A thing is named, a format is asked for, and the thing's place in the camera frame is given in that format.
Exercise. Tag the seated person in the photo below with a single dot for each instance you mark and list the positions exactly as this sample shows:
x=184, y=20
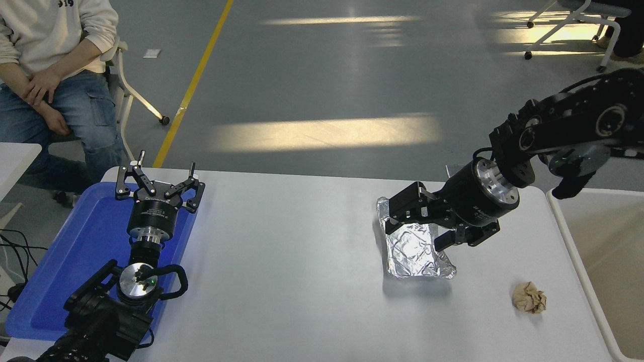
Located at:
x=85, y=100

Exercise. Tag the metal floor socket plate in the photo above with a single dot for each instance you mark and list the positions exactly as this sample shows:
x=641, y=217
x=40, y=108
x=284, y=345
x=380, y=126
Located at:
x=449, y=169

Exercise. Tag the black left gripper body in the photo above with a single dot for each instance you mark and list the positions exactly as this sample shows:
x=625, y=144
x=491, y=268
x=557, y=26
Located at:
x=152, y=211

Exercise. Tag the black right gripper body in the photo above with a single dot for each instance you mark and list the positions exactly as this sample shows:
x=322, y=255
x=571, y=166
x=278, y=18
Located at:
x=473, y=201

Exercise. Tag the seated person's right hand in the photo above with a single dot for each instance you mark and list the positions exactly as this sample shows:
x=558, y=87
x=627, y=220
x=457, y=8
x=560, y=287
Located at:
x=58, y=120

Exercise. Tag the large pale bin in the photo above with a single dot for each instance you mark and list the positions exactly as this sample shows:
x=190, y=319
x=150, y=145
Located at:
x=614, y=281

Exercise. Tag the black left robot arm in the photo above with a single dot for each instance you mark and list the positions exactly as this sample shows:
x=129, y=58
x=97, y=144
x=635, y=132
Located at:
x=100, y=322

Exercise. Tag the seated person's left hand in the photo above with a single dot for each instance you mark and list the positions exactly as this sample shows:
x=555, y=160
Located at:
x=43, y=88

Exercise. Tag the white side table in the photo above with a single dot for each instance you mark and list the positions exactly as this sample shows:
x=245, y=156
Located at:
x=15, y=161

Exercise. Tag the blue plastic tray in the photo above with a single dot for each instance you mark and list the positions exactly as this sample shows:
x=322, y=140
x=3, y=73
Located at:
x=75, y=251

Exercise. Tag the seated person's left forearm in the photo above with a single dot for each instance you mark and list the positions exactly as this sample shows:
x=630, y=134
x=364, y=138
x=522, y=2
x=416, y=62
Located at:
x=75, y=58

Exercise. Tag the person beside wheeled chair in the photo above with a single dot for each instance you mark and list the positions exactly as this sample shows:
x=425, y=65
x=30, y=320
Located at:
x=629, y=40

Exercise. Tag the crumpled tan paper ball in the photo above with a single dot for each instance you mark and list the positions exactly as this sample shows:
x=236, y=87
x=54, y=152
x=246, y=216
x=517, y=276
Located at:
x=529, y=297

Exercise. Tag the silver foil tray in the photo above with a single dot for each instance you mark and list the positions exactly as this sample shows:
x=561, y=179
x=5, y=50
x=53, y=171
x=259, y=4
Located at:
x=417, y=256

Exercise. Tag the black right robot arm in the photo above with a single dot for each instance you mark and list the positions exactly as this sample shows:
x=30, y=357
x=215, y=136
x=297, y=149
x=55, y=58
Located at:
x=568, y=125

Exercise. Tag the seated person's right forearm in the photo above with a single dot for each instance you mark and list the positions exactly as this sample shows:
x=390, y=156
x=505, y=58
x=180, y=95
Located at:
x=15, y=80

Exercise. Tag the white frame wheeled chair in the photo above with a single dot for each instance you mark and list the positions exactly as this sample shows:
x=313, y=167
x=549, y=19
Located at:
x=573, y=20

